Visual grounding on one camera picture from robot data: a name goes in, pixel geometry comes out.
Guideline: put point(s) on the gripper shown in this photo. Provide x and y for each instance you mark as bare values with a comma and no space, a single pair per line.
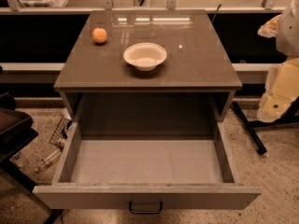
289,34

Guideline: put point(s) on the grey top drawer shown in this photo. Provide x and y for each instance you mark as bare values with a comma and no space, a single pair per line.
97,173

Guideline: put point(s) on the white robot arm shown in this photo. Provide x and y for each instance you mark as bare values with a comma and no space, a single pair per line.
285,29

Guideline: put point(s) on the grey drawer cabinet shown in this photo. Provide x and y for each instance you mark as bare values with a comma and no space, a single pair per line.
187,95

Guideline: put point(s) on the black stand leg right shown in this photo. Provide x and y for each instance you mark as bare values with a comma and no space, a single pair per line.
254,136

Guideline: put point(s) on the white paper bowl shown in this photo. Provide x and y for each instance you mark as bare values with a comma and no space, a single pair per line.
145,56

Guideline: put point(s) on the orange round fruit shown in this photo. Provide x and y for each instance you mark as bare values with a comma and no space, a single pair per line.
99,35

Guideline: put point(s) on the clear plastic bottle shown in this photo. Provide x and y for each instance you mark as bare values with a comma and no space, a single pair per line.
48,161

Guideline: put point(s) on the black top drawer handle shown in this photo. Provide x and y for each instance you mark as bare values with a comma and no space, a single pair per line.
145,208

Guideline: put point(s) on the wire mesh basket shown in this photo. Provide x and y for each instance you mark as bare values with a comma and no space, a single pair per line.
60,133

